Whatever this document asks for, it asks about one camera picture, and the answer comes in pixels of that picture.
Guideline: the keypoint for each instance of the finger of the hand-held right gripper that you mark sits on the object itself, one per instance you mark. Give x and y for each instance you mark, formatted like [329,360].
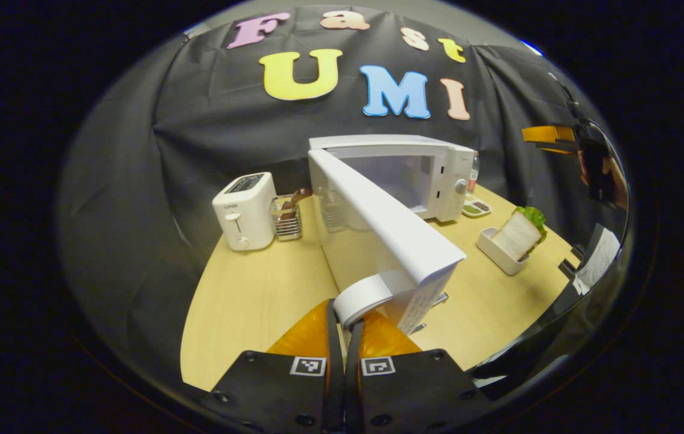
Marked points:
[550,135]

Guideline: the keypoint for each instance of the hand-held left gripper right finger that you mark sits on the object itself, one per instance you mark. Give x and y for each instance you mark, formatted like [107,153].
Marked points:
[353,374]

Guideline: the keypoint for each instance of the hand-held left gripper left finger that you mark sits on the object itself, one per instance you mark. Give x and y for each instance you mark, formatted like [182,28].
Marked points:
[335,361]

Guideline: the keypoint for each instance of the toast sandwich with lettuce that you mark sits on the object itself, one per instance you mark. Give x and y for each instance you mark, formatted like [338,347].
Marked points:
[517,235]

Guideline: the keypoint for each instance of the white microwave oven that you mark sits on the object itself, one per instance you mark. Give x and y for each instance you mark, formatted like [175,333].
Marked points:
[390,235]

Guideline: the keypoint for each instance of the clear plastic bottle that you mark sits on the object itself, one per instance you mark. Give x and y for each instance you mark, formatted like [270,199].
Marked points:
[473,175]

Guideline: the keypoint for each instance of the divided dish of beans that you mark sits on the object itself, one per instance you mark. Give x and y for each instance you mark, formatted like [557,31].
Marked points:
[478,208]

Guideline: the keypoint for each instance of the white rectangular tray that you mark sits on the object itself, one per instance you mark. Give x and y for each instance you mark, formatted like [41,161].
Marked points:
[496,253]

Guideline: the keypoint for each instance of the brown wooden utensil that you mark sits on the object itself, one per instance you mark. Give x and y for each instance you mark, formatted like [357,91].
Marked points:
[297,198]

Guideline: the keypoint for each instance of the white toaster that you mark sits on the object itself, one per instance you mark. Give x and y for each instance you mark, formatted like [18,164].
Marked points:
[245,211]

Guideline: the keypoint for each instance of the black backdrop cloth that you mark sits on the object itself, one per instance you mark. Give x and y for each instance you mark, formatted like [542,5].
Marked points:
[227,132]

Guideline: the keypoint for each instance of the dark frame with white panel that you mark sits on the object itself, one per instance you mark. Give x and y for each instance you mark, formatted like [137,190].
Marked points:
[598,259]

